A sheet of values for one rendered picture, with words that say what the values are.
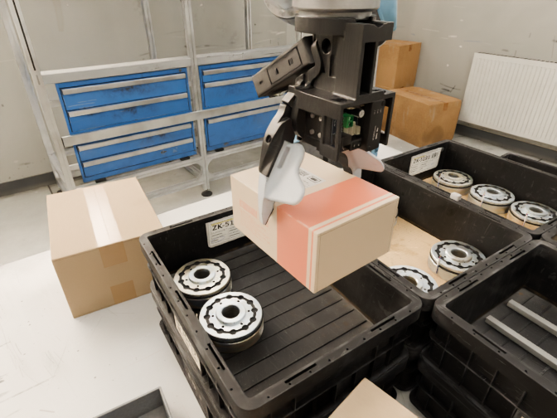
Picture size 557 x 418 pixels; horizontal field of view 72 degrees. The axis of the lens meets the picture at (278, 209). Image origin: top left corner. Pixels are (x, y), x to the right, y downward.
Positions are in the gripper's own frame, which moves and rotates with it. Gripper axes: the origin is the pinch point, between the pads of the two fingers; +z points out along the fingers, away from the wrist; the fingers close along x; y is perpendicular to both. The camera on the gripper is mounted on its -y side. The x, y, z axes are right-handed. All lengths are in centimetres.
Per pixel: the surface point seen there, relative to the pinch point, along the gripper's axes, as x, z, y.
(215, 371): -15.2, 16.9, 2.0
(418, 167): 63, 22, -25
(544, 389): 13.4, 16.8, 26.2
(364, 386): -1.0, 19.7, 12.7
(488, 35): 342, 19, -154
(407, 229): 41, 27, -11
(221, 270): -2.0, 24.1, -21.2
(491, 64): 330, 40, -139
